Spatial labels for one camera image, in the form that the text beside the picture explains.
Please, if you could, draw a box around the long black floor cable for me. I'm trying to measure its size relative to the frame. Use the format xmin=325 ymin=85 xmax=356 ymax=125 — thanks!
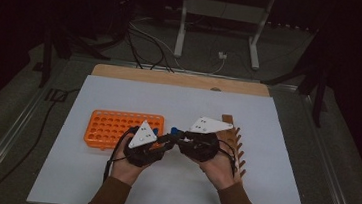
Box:
xmin=0 ymin=80 xmax=82 ymax=204

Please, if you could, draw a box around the wooden test tube rack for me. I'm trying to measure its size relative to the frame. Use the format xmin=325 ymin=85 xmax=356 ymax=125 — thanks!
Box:
xmin=215 ymin=114 xmax=253 ymax=180

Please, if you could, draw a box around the person's right hand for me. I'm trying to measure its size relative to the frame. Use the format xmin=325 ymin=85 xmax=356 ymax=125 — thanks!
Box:
xmin=195 ymin=133 xmax=245 ymax=193

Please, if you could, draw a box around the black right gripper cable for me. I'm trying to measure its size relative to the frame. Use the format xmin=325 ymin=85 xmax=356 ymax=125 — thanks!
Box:
xmin=215 ymin=139 xmax=241 ymax=179

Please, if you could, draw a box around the orange plastic test tube rack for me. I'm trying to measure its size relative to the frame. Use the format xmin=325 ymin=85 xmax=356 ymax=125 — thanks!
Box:
xmin=82 ymin=107 xmax=166 ymax=156

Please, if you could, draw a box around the metal floor rail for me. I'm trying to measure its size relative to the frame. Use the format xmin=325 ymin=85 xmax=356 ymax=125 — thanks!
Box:
xmin=0 ymin=79 xmax=53 ymax=204
xmin=291 ymin=93 xmax=362 ymax=204

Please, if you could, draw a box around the black floor cable bundle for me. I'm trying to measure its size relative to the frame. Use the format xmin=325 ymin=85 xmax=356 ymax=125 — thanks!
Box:
xmin=123 ymin=21 xmax=185 ymax=74

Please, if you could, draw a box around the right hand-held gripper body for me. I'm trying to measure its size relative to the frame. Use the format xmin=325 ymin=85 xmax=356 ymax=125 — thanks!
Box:
xmin=177 ymin=114 xmax=235 ymax=166

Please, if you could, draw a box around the white plug with cable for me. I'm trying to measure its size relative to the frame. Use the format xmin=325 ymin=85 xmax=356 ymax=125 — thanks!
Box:
xmin=209 ymin=50 xmax=229 ymax=76

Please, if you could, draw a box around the black tripod stand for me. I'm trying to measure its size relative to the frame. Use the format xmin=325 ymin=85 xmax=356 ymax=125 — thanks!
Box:
xmin=31 ymin=22 xmax=114 ymax=95
xmin=256 ymin=23 xmax=336 ymax=129

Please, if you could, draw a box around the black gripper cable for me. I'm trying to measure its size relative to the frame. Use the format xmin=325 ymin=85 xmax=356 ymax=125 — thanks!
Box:
xmin=215 ymin=139 xmax=241 ymax=179
xmin=102 ymin=124 xmax=138 ymax=186

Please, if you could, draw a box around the person's left hand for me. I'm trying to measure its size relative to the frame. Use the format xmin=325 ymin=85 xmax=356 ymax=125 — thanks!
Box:
xmin=109 ymin=133 xmax=158 ymax=189

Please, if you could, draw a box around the white metal stand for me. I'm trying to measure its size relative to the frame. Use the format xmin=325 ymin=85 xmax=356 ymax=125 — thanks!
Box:
xmin=172 ymin=0 xmax=277 ymax=72

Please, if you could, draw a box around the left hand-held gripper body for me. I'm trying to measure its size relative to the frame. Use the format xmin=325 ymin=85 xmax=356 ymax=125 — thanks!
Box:
xmin=122 ymin=118 xmax=169 ymax=171

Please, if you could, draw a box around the white table cover sheet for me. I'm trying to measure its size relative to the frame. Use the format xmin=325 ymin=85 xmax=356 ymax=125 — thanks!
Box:
xmin=27 ymin=69 xmax=319 ymax=204

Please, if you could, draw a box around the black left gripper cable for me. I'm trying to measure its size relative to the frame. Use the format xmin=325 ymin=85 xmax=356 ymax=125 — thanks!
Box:
xmin=102 ymin=124 xmax=138 ymax=186

